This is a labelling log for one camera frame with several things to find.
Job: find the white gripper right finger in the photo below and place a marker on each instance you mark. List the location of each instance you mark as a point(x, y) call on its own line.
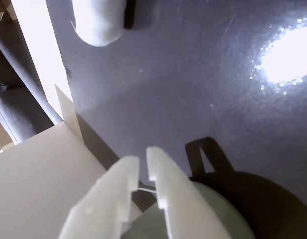
point(178, 199)

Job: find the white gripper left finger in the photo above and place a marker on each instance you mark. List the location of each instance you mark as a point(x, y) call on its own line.
point(103, 199)

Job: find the white gauze roll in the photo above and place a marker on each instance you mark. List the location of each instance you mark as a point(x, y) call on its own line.
point(98, 22)

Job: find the sage green metal mug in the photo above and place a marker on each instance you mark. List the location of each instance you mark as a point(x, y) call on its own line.
point(218, 219)

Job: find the black table mat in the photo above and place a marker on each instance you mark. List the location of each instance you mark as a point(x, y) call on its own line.
point(193, 99)

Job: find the grey fabric chair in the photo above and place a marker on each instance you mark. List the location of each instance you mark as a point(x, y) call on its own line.
point(19, 109)

